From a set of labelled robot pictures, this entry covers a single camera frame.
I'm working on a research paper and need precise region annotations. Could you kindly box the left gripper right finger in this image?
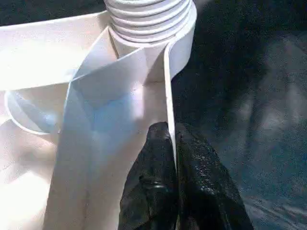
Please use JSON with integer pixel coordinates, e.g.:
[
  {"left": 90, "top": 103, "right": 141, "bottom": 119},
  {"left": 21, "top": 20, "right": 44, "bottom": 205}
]
[{"left": 176, "top": 123, "right": 255, "bottom": 230}]

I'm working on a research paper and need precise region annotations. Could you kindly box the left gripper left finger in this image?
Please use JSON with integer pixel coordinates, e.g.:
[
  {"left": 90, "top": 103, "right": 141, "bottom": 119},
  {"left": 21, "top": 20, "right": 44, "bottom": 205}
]
[{"left": 118, "top": 121, "right": 179, "bottom": 230}]

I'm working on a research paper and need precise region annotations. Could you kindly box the white plastic table top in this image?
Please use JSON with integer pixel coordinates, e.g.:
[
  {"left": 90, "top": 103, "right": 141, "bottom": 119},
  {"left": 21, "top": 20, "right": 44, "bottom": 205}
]
[{"left": 0, "top": 0, "right": 198, "bottom": 230}]

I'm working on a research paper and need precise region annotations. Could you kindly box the white plastic table leg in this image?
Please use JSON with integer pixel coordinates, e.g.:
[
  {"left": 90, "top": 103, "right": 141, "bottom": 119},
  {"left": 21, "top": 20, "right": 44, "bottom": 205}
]
[{"left": 105, "top": 0, "right": 194, "bottom": 46}]

